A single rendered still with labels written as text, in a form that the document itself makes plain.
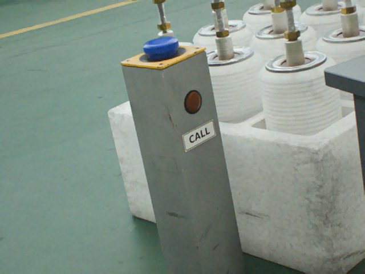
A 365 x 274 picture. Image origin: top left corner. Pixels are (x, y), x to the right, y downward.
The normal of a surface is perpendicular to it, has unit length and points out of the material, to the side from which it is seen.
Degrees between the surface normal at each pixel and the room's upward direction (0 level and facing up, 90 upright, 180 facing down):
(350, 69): 0
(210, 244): 90
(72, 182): 0
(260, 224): 90
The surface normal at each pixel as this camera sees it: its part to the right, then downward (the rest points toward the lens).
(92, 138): -0.18, -0.92
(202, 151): 0.68, 0.14
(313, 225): -0.70, 0.37
